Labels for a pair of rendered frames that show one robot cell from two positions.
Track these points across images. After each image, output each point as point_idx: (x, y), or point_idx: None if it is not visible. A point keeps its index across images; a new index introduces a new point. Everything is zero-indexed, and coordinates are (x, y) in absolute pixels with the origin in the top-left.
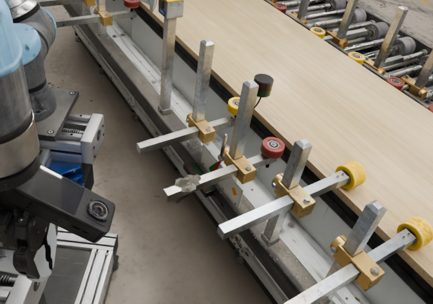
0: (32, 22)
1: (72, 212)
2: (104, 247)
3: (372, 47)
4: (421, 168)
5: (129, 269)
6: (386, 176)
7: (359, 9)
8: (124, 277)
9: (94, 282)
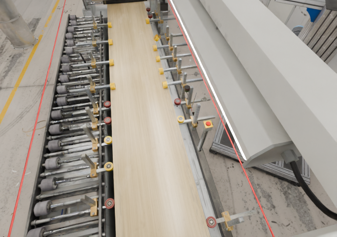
0: None
1: None
2: (215, 142)
3: None
4: (139, 86)
5: (205, 149)
6: (151, 86)
7: (37, 207)
8: (207, 147)
9: (218, 133)
